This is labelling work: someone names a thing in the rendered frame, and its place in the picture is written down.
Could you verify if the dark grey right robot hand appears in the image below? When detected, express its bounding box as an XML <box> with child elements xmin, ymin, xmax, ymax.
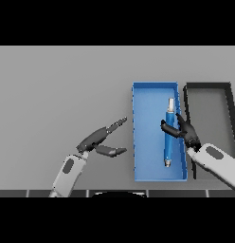
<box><xmin>160</xmin><ymin>112</ymin><xmax>203</xmax><ymax>152</ymax></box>

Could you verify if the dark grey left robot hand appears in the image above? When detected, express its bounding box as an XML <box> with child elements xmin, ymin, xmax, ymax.
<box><xmin>75</xmin><ymin>116</ymin><xmax>129</xmax><ymax>159</ymax></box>

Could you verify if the blue pipe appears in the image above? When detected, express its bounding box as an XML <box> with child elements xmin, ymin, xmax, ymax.
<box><xmin>163</xmin><ymin>98</ymin><xmax>176</xmax><ymax>168</ymax></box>

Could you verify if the dark grey bin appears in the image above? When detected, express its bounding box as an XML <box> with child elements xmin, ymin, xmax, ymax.
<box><xmin>182</xmin><ymin>82</ymin><xmax>235</xmax><ymax>180</ymax></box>

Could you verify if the blue bin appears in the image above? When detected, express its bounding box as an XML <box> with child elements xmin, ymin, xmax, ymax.
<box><xmin>132</xmin><ymin>81</ymin><xmax>189</xmax><ymax>182</ymax></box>

